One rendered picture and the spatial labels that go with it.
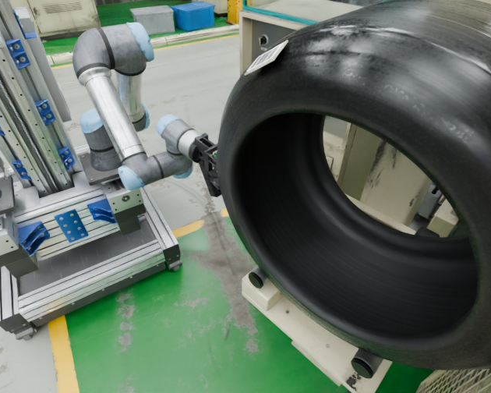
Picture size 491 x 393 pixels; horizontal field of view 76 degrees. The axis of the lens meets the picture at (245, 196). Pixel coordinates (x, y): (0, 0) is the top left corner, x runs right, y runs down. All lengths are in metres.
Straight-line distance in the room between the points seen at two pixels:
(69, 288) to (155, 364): 0.54
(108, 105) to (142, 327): 1.16
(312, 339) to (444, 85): 0.63
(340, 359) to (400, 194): 0.42
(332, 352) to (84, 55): 1.01
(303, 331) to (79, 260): 1.33
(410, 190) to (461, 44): 0.51
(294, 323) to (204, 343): 0.91
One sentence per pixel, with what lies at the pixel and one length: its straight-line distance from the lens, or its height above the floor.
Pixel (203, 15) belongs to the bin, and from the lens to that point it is 6.25.
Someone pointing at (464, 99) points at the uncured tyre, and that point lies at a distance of 0.36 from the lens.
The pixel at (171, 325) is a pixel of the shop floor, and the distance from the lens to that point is 1.76.
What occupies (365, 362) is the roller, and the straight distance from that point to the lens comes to 0.71.
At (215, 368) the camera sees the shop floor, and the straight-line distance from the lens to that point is 1.65.
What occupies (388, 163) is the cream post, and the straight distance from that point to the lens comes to 0.84.
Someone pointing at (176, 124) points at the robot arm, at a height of 1.11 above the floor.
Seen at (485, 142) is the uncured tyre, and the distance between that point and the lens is 0.35.
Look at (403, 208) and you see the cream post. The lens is 0.89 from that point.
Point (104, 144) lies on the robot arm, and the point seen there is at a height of 0.84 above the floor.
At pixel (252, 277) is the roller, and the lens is 0.77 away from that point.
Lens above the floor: 1.56
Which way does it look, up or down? 43 degrees down
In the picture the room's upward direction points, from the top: straight up
